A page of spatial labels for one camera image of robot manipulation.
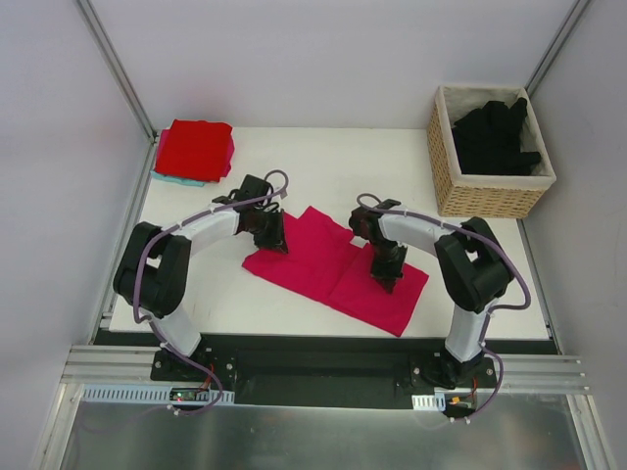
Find magenta t shirt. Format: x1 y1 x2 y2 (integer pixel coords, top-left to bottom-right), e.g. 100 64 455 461
242 207 429 337

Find red t shirt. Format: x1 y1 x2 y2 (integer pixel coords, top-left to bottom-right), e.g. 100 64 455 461
155 119 233 183

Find teal t shirt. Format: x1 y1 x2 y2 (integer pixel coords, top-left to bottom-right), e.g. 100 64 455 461
151 170 205 187

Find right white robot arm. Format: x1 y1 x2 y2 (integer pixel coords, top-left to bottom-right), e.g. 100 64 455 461
349 199 514 390

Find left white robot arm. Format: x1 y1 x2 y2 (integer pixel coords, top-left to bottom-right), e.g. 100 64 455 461
113 197 288 381

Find wicker basket with liner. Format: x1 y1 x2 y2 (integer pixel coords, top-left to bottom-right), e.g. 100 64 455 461
427 85 556 218

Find black clothes in basket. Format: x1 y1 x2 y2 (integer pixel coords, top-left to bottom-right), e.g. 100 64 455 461
452 98 541 176

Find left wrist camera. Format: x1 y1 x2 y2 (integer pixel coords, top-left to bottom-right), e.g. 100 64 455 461
235 174 273 202

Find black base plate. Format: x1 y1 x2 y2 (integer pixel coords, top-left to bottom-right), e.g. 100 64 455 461
149 332 499 406

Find right slotted cable duct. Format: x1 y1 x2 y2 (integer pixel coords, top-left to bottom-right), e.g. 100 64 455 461
410 393 476 412

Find slotted cable duct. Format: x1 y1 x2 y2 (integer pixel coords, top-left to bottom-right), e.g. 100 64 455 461
410 393 476 412
82 385 235 406

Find left aluminium frame post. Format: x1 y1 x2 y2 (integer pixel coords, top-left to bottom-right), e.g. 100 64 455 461
74 0 158 143

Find aluminium frame post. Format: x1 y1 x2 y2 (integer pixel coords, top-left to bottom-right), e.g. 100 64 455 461
525 0 595 96
74 0 158 143

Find left slotted cable duct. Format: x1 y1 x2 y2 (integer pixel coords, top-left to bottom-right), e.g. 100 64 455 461
82 385 235 406

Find aluminium front rail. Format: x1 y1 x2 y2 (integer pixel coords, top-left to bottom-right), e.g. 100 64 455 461
61 345 592 395

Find right aluminium frame post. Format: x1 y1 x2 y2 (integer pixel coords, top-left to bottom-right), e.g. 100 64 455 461
525 0 595 96

